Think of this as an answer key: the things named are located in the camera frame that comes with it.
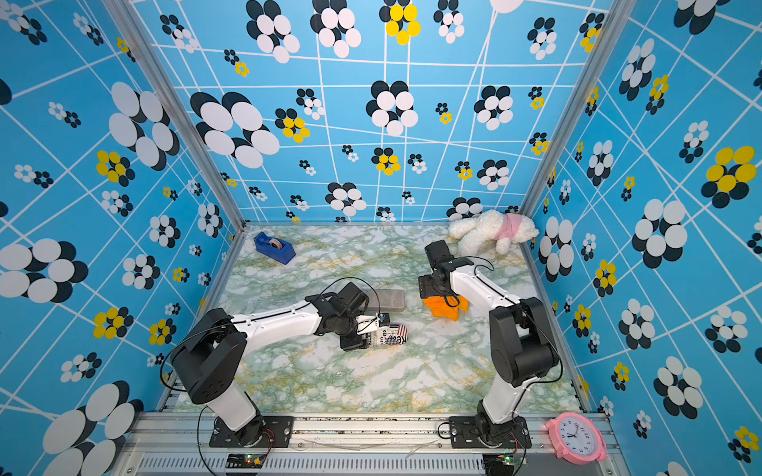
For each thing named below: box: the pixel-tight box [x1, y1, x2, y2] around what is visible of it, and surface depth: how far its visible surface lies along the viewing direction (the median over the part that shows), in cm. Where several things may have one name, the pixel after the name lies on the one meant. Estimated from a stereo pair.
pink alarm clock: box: [545, 411, 610, 466], surface depth 72 cm
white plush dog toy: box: [448, 210, 539, 257], surface depth 110 cm
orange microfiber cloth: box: [422, 295, 471, 323], surface depth 96 cm
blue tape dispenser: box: [253, 231, 297, 265], surface depth 110 cm
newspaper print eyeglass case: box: [366, 324, 409, 346], surface depth 86 cm
